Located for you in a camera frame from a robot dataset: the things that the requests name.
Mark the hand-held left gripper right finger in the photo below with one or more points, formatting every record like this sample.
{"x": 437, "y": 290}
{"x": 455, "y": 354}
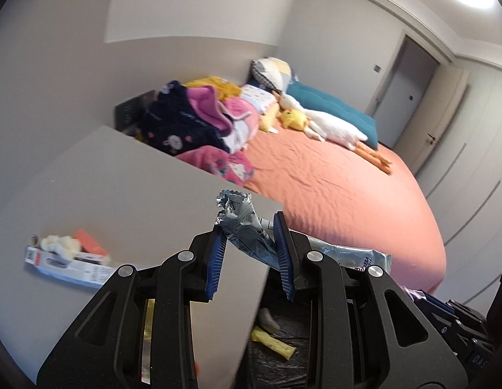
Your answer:
{"x": 282, "y": 251}

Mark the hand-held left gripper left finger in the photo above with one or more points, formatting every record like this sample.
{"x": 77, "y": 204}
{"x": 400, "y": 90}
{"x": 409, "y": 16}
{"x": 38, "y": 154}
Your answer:
{"x": 216, "y": 263}

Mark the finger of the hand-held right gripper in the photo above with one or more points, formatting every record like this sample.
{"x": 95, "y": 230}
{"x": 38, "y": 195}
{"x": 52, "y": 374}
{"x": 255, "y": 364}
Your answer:
{"x": 437, "y": 306}

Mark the silver foil snack packet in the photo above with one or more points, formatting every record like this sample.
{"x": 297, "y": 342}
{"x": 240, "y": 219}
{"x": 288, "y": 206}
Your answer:
{"x": 246, "y": 235}

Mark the black trash bag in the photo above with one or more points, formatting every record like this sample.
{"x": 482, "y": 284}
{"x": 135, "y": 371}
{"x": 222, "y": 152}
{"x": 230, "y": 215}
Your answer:
{"x": 275, "y": 372}

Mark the white tissue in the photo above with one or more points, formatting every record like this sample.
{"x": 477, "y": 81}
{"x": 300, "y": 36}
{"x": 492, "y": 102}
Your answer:
{"x": 60, "y": 246}

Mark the bed with orange sheet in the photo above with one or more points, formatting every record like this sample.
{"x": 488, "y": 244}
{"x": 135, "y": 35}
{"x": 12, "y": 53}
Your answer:
{"x": 336, "y": 198}

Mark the yellow wrapper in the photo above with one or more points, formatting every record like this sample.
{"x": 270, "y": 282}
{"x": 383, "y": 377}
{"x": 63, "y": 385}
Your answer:
{"x": 273, "y": 344}

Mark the pink printed blanket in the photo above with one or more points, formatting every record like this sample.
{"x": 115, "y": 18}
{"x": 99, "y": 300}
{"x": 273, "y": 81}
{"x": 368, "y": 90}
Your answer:
{"x": 222, "y": 164}

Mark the orange packet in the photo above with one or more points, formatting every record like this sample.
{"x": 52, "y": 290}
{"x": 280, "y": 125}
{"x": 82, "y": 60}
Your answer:
{"x": 88, "y": 241}

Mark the yellow duck plush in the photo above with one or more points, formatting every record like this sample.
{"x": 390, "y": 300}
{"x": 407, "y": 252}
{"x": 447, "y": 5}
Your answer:
{"x": 293, "y": 119}

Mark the white goose plush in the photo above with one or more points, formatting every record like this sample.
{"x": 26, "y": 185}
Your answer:
{"x": 336, "y": 129}

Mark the yellow dotted cushion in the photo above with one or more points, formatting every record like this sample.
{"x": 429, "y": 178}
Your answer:
{"x": 270, "y": 117}

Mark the light pink clothing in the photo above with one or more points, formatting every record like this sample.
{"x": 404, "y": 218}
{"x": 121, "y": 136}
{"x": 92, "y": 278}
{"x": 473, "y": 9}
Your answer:
{"x": 244, "y": 117}

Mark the white printed carton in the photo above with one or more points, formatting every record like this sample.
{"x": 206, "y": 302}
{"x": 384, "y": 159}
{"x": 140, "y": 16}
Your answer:
{"x": 68, "y": 269}

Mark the navy printed clothing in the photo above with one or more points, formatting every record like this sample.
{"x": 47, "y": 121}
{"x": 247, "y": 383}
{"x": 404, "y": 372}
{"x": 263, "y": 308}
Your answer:
{"x": 174, "y": 121}

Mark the long teal cushion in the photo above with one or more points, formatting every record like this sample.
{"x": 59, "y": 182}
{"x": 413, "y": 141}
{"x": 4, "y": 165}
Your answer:
{"x": 336, "y": 107}

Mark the white dotted pillow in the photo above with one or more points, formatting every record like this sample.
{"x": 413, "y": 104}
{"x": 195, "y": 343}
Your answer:
{"x": 257, "y": 98}

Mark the magenta fleece clothing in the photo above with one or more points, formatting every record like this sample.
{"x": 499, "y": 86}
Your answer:
{"x": 206, "y": 105}

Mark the dark bedside panel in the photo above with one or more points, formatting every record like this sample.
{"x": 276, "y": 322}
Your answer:
{"x": 129, "y": 111}

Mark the yellow clothing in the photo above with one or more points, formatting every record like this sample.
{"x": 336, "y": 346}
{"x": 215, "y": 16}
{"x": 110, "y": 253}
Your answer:
{"x": 218, "y": 85}

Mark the patchwork patterned pillow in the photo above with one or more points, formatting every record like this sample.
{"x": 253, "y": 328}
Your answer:
{"x": 273, "y": 71}

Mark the small white bottle cap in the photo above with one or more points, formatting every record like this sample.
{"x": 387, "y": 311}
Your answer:
{"x": 35, "y": 239}

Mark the grey door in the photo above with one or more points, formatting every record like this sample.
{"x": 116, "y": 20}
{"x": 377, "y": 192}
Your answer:
{"x": 433, "y": 105}

